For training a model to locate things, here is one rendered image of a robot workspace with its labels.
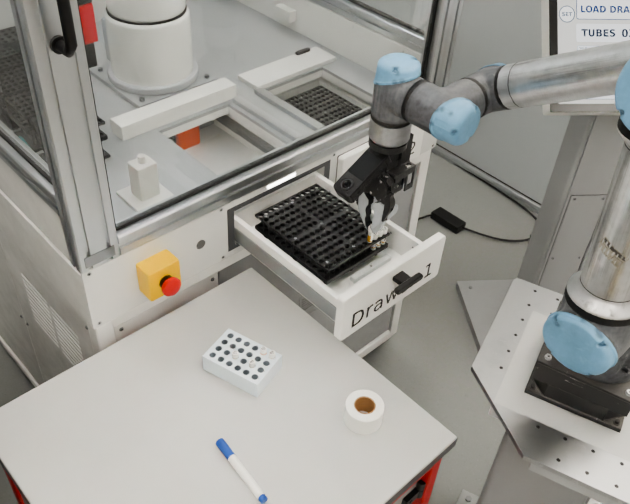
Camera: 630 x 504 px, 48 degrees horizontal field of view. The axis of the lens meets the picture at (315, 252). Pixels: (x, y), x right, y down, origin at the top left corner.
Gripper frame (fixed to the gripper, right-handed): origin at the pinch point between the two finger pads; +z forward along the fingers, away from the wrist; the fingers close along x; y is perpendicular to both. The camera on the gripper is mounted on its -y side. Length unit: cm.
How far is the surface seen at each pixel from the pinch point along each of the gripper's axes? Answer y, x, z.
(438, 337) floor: 65, 16, 94
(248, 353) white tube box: -31.0, -0.1, 14.4
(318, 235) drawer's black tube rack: -6.2, 7.8, 3.9
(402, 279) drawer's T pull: -3.7, -12.6, 2.7
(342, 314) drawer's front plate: -17.5, -10.6, 4.5
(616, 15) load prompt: 88, 2, -20
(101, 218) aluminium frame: -44, 24, -10
